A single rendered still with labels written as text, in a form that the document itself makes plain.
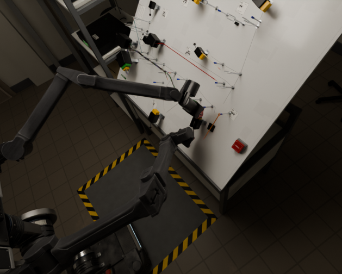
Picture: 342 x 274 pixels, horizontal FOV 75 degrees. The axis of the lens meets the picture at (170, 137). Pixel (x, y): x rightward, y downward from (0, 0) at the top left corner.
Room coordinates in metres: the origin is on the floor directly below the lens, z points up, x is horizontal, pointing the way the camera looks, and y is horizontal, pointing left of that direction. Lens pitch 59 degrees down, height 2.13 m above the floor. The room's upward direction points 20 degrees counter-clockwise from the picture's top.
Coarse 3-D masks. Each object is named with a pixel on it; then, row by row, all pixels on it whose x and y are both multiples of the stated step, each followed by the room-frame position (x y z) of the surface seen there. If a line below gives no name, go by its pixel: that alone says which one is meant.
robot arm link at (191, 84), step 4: (188, 80) 0.71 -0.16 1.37; (184, 84) 0.71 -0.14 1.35; (188, 84) 0.70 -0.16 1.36; (192, 84) 0.69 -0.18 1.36; (196, 84) 0.68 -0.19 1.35; (184, 88) 0.68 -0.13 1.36; (188, 88) 0.68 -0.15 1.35; (192, 88) 0.67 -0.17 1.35; (196, 88) 0.67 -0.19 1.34; (172, 92) 0.66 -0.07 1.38; (176, 92) 0.66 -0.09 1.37; (180, 92) 0.69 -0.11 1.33; (192, 92) 0.66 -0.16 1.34; (196, 92) 0.66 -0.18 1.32; (172, 96) 0.65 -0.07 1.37; (176, 96) 0.65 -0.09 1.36; (180, 96) 0.65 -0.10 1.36; (176, 100) 0.66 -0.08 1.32
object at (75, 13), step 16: (64, 0) 1.45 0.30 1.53; (80, 0) 1.54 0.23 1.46; (96, 0) 1.52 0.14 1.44; (112, 0) 2.14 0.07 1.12; (64, 16) 1.98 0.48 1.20; (128, 16) 1.92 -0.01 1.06; (80, 48) 1.97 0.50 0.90; (96, 48) 1.46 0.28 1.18; (112, 96) 1.93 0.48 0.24; (128, 112) 1.47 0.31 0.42
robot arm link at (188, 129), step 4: (184, 128) 0.58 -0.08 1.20; (188, 128) 0.57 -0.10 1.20; (180, 132) 0.57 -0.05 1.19; (184, 132) 0.55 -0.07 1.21; (188, 132) 0.55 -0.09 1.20; (192, 132) 0.56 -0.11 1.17; (164, 136) 0.56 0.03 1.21; (168, 136) 0.56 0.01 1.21; (172, 136) 0.56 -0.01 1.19; (176, 136) 0.55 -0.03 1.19; (180, 136) 0.54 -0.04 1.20; (184, 136) 0.53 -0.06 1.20; (188, 136) 0.53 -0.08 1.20; (192, 136) 0.54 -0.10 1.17; (176, 140) 0.54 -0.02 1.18; (180, 140) 0.53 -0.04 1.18; (184, 140) 0.52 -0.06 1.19; (176, 144) 0.53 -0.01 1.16
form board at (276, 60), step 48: (144, 0) 1.53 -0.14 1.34; (240, 0) 0.95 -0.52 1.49; (288, 0) 0.77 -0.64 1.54; (336, 0) 0.63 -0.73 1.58; (144, 48) 1.32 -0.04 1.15; (192, 48) 1.01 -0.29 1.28; (240, 48) 0.79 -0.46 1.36; (288, 48) 0.63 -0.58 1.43; (240, 96) 0.62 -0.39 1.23; (288, 96) 0.48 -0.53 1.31; (192, 144) 0.62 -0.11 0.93
